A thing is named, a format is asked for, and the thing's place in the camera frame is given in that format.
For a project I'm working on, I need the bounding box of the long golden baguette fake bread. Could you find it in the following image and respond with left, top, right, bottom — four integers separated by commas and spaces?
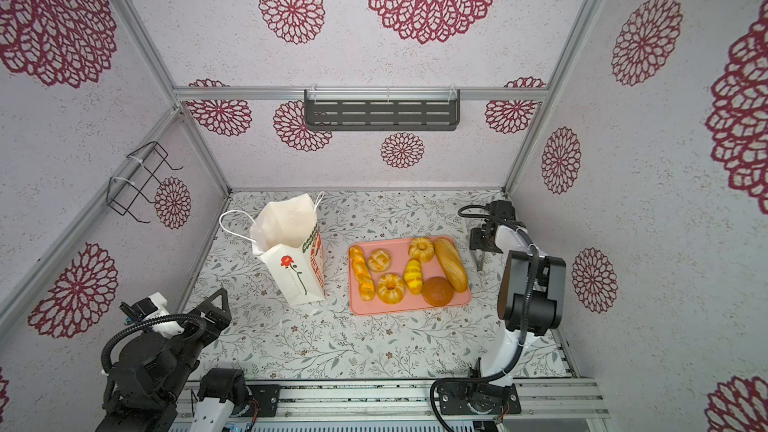
434, 237, 469, 293

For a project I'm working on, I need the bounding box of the brown round fake bread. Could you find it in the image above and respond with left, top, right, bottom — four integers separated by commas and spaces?
421, 277, 454, 307

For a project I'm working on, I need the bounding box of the orange bundt fake bread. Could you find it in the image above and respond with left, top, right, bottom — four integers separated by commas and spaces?
408, 237, 435, 264
377, 273, 407, 305

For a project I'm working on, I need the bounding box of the yellow croissant fake bread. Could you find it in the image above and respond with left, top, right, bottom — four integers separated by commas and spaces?
403, 259, 424, 295

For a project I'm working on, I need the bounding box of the yellow fake bread roll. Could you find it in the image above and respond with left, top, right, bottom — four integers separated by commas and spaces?
366, 249, 392, 273

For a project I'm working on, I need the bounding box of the white floral paper bag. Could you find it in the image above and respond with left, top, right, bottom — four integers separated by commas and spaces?
218, 191, 325, 307

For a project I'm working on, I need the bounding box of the orange twisted fake bread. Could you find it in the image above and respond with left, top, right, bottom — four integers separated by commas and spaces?
349, 246, 376, 301

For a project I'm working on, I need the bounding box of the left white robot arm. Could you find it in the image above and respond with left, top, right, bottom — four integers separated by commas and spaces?
97, 288, 232, 431

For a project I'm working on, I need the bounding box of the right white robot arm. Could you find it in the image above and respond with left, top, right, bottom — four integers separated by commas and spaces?
459, 200, 566, 388

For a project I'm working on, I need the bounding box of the pink plastic tray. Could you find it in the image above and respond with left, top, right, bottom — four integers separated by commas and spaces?
348, 236, 472, 316

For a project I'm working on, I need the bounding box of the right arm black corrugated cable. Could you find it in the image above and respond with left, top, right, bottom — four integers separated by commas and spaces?
429, 203, 541, 432

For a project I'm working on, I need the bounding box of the black wire wall rack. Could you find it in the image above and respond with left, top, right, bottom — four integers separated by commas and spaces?
105, 141, 183, 224

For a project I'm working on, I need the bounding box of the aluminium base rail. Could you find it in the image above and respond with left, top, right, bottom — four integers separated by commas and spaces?
222, 378, 610, 431

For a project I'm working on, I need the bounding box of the grey slotted wall shelf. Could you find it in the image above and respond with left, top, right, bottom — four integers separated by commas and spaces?
303, 89, 461, 132

